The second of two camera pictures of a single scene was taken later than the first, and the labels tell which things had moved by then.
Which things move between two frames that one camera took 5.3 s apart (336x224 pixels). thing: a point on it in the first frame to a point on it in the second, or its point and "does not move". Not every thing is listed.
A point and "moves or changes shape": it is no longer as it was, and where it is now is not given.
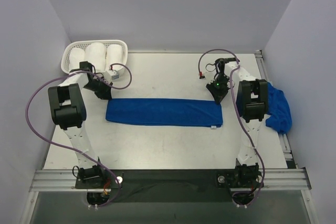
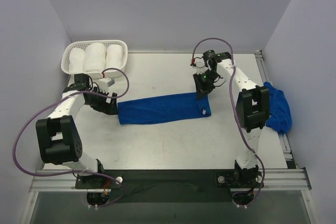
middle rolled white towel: [95, 54] does not move
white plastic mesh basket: [83, 44] does not move
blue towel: [165, 112] moves or changes shape
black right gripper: [218, 92] to [202, 85]
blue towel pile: [279, 114] does not move
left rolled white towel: [76, 55] does not move
